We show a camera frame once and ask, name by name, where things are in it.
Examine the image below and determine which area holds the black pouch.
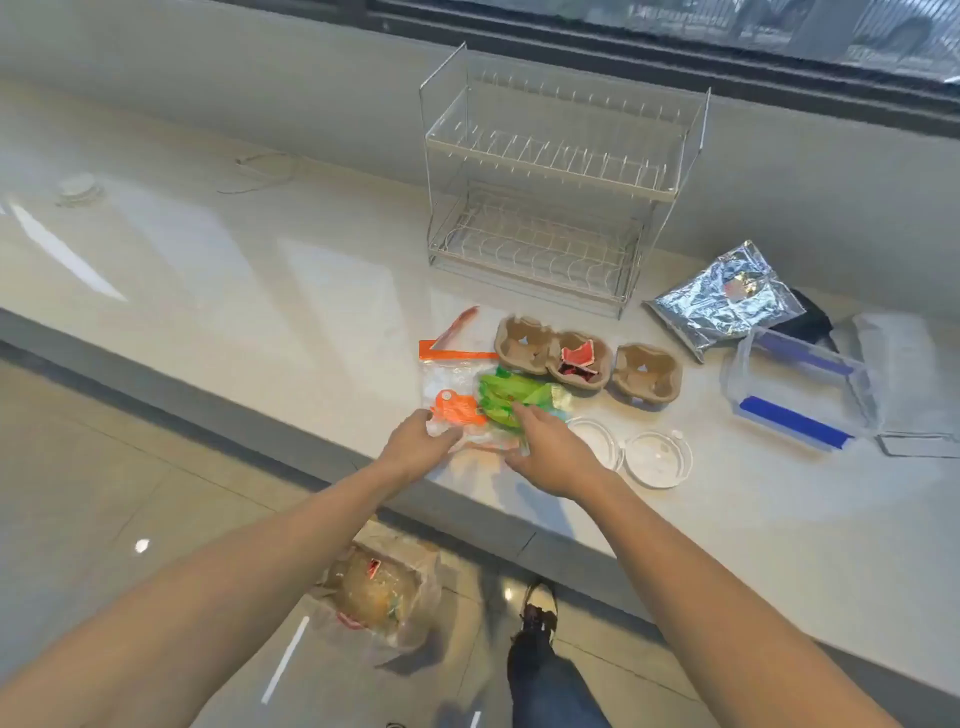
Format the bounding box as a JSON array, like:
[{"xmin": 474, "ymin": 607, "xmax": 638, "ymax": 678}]
[{"xmin": 766, "ymin": 288, "xmax": 838, "ymax": 354}]

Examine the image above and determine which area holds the person's black white shoe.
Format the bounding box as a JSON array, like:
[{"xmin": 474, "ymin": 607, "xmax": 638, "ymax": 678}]
[{"xmin": 519, "ymin": 581, "xmax": 561, "ymax": 639}]

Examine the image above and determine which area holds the white plastic cup lid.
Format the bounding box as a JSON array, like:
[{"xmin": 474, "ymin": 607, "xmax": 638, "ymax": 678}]
[
  {"xmin": 623, "ymin": 429, "xmax": 693, "ymax": 490},
  {"xmin": 565, "ymin": 417, "xmax": 626, "ymax": 474}
]

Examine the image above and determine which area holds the person's right forearm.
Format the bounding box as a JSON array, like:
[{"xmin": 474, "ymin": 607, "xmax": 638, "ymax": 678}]
[{"xmin": 576, "ymin": 474, "xmax": 901, "ymax": 728}]

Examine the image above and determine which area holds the person's left hand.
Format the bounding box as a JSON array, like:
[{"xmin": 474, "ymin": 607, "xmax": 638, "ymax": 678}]
[{"xmin": 377, "ymin": 408, "xmax": 465, "ymax": 486}]

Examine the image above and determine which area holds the green plastic packet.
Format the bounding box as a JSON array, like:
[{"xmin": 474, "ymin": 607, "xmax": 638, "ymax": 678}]
[{"xmin": 477, "ymin": 366, "xmax": 576, "ymax": 430}]

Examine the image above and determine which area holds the silver foil bag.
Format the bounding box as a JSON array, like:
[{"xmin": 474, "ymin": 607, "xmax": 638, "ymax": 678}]
[{"xmin": 642, "ymin": 240, "xmax": 808, "ymax": 365}]

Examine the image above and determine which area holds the clear container with blue clips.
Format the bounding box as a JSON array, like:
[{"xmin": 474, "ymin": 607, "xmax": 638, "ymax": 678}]
[{"xmin": 720, "ymin": 325, "xmax": 883, "ymax": 456}]

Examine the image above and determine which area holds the orange plastic item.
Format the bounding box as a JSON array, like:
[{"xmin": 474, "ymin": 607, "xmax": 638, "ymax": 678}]
[{"xmin": 430, "ymin": 389, "xmax": 490, "ymax": 429}]

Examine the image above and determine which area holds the clear round plastic lid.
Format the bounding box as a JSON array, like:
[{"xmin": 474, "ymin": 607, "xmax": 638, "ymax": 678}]
[{"xmin": 55, "ymin": 173, "xmax": 107, "ymax": 209}]

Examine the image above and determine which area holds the single brown cardboard cup carrier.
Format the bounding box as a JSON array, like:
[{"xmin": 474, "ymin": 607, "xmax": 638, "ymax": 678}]
[{"xmin": 610, "ymin": 342, "xmax": 684, "ymax": 412}]

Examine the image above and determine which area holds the red paper wrapper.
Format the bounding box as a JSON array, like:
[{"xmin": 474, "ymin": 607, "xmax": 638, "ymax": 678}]
[{"xmin": 558, "ymin": 339, "xmax": 599, "ymax": 376}]

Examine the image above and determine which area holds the white cable loop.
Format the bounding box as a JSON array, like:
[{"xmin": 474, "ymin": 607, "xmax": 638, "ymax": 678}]
[{"xmin": 216, "ymin": 151, "xmax": 295, "ymax": 197}]

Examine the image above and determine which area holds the person's leg in jeans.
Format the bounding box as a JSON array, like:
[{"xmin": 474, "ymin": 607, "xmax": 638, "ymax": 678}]
[{"xmin": 506, "ymin": 628, "xmax": 615, "ymax": 728}]

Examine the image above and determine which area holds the clear zip bag orange strip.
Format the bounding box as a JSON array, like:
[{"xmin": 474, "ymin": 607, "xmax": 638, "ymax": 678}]
[{"xmin": 418, "ymin": 339, "xmax": 528, "ymax": 456}]

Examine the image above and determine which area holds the red pen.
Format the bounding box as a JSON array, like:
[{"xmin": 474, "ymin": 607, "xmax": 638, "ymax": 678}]
[{"xmin": 430, "ymin": 305, "xmax": 481, "ymax": 354}]

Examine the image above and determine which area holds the clear plastic container lid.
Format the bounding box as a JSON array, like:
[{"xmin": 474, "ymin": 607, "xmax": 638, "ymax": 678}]
[{"xmin": 850, "ymin": 310, "xmax": 960, "ymax": 460}]

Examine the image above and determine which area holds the double brown cardboard cup carrier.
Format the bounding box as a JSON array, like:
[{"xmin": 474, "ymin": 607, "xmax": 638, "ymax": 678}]
[{"xmin": 493, "ymin": 315, "xmax": 616, "ymax": 392}]

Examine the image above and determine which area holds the person's left forearm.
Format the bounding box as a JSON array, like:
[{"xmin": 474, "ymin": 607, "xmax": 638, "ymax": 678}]
[{"xmin": 0, "ymin": 459, "xmax": 402, "ymax": 728}]

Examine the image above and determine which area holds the plastic bag with food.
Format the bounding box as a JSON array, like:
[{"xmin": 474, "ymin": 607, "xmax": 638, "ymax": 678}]
[{"xmin": 309, "ymin": 523, "xmax": 445, "ymax": 667}]

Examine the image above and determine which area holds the black window frame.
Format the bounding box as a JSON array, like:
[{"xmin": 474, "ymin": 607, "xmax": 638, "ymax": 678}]
[{"xmin": 210, "ymin": 0, "xmax": 960, "ymax": 140}]

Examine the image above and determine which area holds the person's right hand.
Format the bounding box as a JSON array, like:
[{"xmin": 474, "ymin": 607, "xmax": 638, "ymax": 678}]
[{"xmin": 504, "ymin": 401, "xmax": 618, "ymax": 505}]

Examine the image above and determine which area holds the white wire dish rack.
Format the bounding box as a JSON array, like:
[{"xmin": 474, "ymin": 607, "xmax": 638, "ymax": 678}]
[{"xmin": 418, "ymin": 41, "xmax": 713, "ymax": 321}]

